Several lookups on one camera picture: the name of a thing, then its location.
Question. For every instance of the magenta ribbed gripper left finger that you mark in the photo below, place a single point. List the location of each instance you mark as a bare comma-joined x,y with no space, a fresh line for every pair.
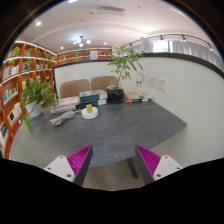
73,167

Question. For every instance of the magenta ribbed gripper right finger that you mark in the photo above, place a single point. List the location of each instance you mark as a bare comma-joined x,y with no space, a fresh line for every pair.
154,167

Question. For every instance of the dark grey table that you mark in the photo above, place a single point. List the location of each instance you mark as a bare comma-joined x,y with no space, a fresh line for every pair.
113,134

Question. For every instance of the small yellow device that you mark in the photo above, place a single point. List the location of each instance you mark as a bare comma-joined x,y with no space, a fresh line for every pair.
89,108

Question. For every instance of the left stack of white books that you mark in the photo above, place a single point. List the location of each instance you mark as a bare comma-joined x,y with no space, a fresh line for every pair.
65,104

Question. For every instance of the right stack of books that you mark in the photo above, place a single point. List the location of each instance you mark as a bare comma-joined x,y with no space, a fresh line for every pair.
133,97

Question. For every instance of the left tan chair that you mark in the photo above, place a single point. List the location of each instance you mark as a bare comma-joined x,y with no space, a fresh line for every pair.
73,88

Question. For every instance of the tan chair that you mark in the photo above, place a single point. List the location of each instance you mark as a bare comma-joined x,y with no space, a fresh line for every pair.
102,82
73,88

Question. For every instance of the leafy plant in white pot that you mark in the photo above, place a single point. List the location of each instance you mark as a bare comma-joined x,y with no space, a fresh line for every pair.
36,95

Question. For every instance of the right tan chair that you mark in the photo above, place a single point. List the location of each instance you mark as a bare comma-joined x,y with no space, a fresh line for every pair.
102,82

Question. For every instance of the tall plant in black pot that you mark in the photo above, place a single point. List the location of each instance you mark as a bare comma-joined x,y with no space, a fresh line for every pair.
123,60

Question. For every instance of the orange wooden bookshelf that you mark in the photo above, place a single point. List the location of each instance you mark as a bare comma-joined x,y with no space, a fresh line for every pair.
27,60

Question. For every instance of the white sign card on partition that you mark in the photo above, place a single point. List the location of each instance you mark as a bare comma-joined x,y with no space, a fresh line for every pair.
145,45

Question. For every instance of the white curtain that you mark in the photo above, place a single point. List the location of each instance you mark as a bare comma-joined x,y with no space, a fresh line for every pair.
202,51

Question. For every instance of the ceiling chandelier lamp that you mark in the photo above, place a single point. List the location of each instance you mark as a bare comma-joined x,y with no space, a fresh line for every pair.
81,41

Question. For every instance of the white round wireless charger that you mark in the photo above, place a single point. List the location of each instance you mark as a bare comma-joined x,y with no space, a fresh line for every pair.
88,115

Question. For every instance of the white wall socket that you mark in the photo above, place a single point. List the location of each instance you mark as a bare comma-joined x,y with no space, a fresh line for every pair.
162,83

